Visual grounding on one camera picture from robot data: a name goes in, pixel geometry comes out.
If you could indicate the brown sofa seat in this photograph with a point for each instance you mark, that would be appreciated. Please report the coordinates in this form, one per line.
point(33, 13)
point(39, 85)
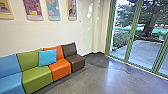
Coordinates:
point(75, 60)

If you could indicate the salmon wall poster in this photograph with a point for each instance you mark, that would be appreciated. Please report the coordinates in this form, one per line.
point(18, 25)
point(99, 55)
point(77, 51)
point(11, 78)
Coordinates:
point(72, 9)

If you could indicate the blue wall poster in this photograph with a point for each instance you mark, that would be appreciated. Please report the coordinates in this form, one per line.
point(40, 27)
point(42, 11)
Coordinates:
point(53, 9)

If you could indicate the green sofa seat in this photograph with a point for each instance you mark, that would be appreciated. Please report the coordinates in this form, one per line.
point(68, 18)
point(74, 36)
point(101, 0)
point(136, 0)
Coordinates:
point(35, 78)

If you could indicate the orange sofa seat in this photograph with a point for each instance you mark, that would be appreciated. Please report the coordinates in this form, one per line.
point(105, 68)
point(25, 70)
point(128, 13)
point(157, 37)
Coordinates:
point(60, 68)

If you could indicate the yellow wall poster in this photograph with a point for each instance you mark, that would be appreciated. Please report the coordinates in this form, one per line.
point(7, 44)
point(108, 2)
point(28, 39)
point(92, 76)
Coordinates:
point(5, 8)

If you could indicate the light blue cushion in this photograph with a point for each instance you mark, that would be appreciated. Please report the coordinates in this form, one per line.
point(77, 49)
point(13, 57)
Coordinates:
point(47, 57)

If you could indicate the blue sofa seat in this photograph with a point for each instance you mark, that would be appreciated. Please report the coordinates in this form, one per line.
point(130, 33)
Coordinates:
point(10, 75)

